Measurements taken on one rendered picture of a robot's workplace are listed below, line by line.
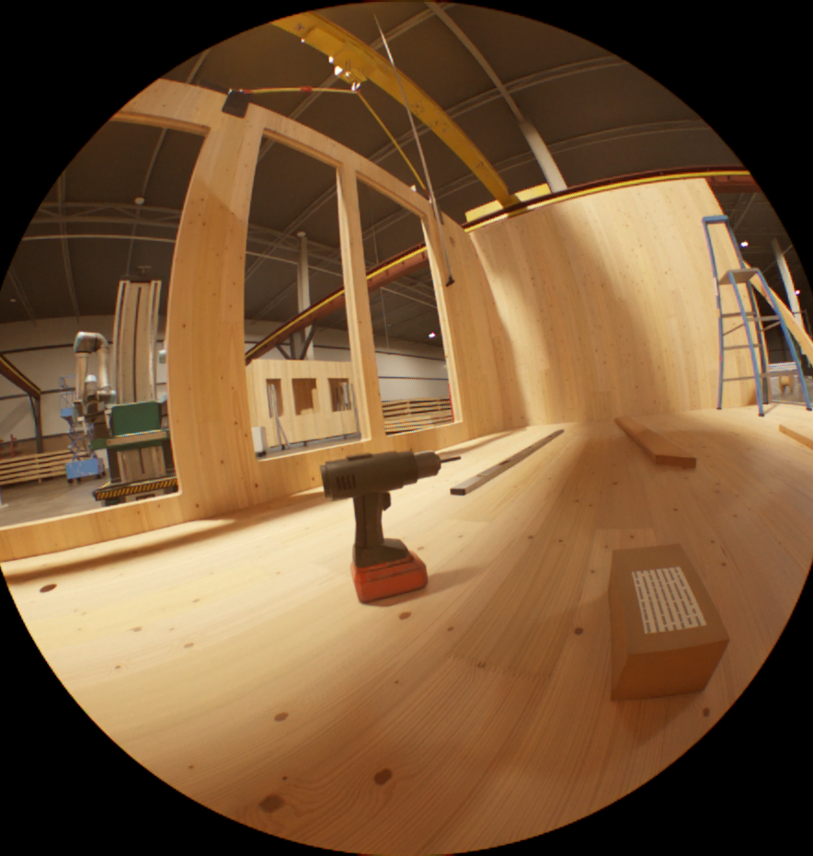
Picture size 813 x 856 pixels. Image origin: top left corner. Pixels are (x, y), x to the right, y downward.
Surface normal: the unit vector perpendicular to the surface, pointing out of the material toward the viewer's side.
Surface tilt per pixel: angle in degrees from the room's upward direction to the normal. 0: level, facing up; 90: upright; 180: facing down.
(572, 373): 90
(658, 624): 0
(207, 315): 90
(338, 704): 0
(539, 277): 90
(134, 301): 90
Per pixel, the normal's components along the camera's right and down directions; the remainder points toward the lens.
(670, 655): -0.50, 0.10
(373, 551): 0.19, -0.50
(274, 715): -0.13, -0.99
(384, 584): 0.29, 0.00
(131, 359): 0.73, -0.07
